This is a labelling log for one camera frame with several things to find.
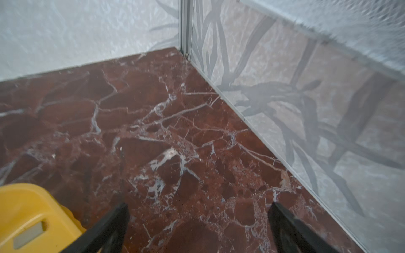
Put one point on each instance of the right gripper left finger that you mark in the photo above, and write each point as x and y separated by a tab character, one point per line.
106	236

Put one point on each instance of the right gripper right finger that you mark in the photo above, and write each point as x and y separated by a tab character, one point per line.
291	235

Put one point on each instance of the grey staple strip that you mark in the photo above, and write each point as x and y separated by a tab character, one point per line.
28	235

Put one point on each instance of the yellow plastic tray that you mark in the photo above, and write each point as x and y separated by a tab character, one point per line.
23	205

